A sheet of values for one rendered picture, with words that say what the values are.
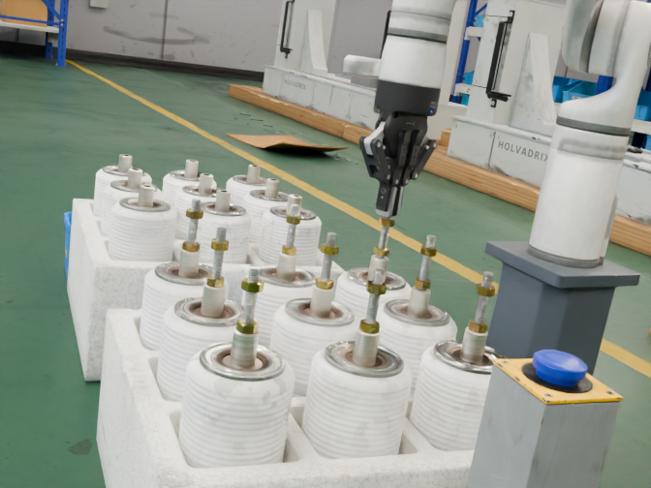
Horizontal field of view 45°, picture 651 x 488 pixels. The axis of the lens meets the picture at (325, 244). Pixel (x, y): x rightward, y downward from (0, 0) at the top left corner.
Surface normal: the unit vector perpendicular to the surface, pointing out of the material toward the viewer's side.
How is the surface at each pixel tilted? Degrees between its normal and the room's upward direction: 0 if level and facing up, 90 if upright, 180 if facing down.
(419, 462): 0
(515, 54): 90
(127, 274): 90
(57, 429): 0
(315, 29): 66
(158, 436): 0
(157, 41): 90
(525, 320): 90
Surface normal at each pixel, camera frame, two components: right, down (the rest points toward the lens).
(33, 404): 0.15, -0.96
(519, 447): -0.92, -0.04
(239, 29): 0.47, 0.29
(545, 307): -0.29, 0.21
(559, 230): -0.57, 0.13
